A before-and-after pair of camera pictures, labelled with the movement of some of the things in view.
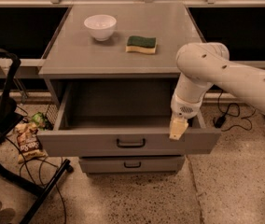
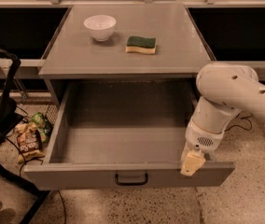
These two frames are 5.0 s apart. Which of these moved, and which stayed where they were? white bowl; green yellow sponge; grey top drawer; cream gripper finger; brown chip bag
Moved: cream gripper finger; grey top drawer
Stayed: brown chip bag; white bowl; green yellow sponge
